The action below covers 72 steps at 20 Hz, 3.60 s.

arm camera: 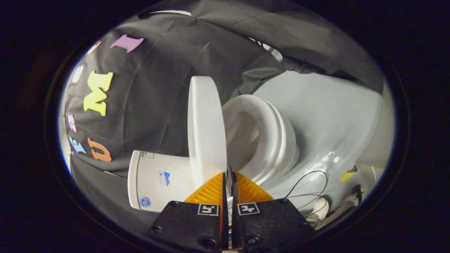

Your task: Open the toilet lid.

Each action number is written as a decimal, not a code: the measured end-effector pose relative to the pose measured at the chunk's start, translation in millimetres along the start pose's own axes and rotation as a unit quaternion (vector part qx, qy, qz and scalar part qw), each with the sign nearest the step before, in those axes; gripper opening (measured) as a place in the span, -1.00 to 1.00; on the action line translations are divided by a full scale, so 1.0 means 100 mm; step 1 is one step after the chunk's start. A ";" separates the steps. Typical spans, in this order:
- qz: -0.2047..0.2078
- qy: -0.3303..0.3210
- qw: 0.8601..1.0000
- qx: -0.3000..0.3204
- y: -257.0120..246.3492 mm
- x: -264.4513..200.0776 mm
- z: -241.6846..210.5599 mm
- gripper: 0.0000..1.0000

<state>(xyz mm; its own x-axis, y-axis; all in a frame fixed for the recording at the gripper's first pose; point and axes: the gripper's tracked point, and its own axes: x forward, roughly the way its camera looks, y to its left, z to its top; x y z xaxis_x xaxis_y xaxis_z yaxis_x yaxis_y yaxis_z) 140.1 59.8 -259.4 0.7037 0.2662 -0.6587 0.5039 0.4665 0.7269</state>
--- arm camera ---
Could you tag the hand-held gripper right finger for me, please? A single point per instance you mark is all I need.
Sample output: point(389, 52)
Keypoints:
point(270, 221)

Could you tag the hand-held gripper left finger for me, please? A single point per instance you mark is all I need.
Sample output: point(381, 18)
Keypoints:
point(197, 225)

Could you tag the white toilet lid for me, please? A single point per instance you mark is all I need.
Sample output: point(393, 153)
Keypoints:
point(205, 133)

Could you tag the white ceramic toilet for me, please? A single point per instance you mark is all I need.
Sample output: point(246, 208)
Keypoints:
point(151, 172)

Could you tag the white toilet seat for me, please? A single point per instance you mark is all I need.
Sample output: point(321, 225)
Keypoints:
point(271, 140)

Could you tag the person's white shoe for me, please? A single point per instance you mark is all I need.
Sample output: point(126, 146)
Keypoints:
point(320, 207)

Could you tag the person's beige trouser leg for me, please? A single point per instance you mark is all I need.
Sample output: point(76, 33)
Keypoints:
point(342, 207)

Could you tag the yellow floor tape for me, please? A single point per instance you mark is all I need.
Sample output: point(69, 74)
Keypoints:
point(348, 174)

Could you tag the black backdrop cloth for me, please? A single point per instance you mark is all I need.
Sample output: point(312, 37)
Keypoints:
point(158, 105)

